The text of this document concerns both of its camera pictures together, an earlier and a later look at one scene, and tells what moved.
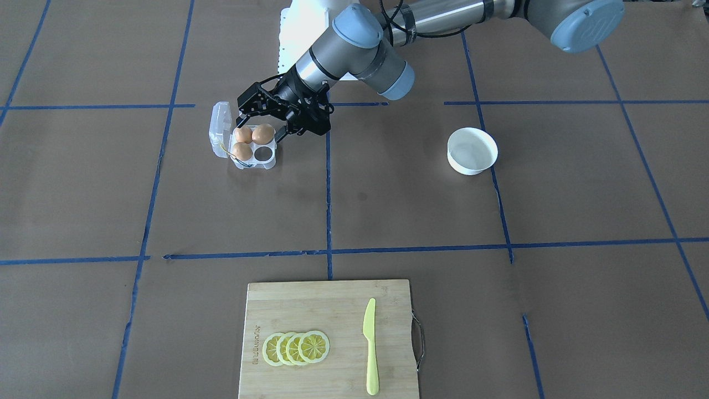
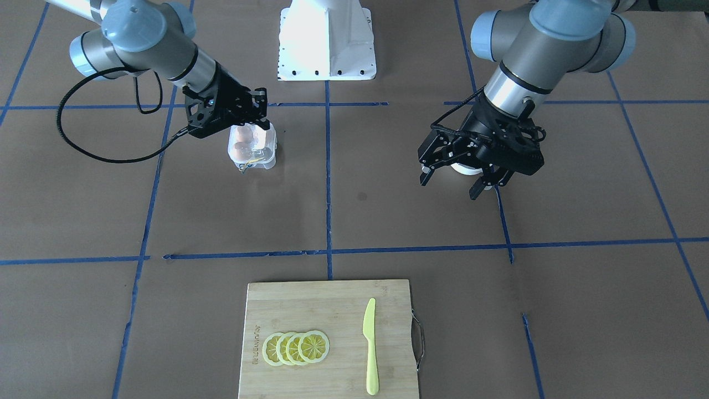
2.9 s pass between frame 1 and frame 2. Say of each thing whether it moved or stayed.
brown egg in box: stayed
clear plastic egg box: moved
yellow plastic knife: stayed
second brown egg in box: stayed
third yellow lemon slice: stayed
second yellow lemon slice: stayed
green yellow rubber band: moved
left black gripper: moved
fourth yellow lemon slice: stayed
